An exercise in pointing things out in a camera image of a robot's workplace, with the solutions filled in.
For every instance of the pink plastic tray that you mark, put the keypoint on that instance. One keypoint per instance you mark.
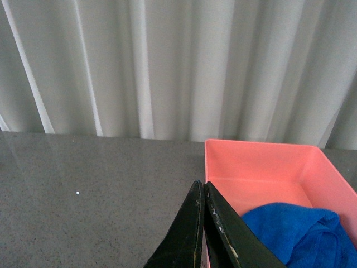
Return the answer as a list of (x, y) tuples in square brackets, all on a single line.
[(251, 174)]

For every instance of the blue microfiber cloth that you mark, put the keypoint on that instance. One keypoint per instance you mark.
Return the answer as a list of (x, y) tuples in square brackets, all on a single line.
[(302, 237)]

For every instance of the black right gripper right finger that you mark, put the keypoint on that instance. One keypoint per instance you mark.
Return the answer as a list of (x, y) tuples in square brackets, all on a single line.
[(229, 241)]

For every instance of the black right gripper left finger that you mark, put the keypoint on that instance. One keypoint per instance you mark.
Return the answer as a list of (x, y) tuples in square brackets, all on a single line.
[(182, 245)]

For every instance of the white pleated curtain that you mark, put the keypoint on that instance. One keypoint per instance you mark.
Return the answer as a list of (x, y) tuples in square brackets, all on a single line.
[(270, 71)]

